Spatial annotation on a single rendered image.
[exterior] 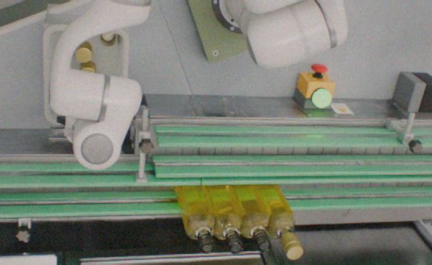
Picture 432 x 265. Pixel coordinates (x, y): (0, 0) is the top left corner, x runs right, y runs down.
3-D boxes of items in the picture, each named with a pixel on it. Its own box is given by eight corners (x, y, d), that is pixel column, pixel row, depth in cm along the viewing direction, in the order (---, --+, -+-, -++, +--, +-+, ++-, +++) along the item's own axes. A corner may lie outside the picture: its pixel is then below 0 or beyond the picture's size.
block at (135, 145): (129, 140, 131) (131, 156, 125) (130, 104, 126) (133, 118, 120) (144, 140, 132) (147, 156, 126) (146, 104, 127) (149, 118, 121)
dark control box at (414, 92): (391, 99, 148) (407, 112, 141) (399, 70, 144) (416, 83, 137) (418, 99, 150) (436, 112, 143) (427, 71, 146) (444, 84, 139)
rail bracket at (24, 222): (20, 218, 128) (14, 257, 116) (18, 193, 124) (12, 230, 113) (37, 218, 128) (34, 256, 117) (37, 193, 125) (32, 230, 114)
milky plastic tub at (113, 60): (46, 108, 129) (44, 125, 122) (45, 12, 119) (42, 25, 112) (123, 109, 133) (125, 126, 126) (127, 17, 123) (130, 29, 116)
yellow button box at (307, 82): (293, 96, 142) (303, 109, 135) (299, 68, 138) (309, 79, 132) (319, 96, 143) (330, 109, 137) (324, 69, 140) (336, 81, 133)
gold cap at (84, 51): (75, 40, 122) (75, 47, 118) (92, 40, 122) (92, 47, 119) (76, 56, 123) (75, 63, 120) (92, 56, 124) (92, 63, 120)
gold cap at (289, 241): (283, 231, 113) (290, 244, 110) (299, 233, 114) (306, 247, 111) (277, 244, 115) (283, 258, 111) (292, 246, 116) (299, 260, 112)
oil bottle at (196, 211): (173, 187, 131) (188, 244, 113) (174, 166, 129) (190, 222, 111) (196, 186, 133) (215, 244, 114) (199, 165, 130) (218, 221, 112)
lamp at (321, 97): (309, 104, 135) (313, 110, 132) (313, 87, 133) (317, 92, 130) (326, 104, 136) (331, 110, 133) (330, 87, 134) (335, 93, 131)
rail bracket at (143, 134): (131, 163, 126) (135, 194, 115) (135, 94, 118) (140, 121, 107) (144, 163, 126) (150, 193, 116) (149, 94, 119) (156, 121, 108)
